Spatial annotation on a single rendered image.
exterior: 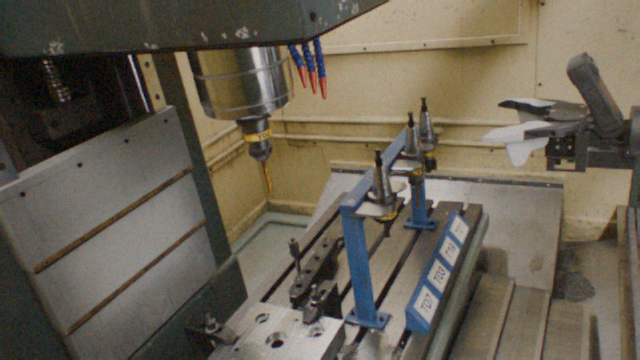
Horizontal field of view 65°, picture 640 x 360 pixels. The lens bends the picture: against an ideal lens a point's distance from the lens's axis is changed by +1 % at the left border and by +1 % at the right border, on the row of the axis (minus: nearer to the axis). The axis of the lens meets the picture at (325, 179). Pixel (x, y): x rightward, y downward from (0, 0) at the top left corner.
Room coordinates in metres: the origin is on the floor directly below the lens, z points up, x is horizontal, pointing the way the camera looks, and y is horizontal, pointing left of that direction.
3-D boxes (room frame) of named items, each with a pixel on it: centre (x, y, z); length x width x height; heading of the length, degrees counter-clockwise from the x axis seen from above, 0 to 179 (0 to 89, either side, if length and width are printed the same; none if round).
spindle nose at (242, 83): (0.83, 0.11, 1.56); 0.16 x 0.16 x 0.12
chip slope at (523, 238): (1.38, -0.23, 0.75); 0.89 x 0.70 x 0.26; 59
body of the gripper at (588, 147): (0.65, -0.39, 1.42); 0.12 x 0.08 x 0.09; 60
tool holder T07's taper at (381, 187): (0.95, -0.12, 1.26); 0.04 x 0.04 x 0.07
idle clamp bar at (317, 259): (1.10, 0.07, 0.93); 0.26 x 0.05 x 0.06; 154
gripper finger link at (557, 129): (0.64, -0.32, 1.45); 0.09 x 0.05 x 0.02; 96
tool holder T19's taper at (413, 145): (1.14, -0.23, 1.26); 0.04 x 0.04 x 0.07
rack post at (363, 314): (0.93, -0.04, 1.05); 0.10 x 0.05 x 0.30; 59
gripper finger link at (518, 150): (0.64, -0.28, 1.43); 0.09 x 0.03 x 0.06; 96
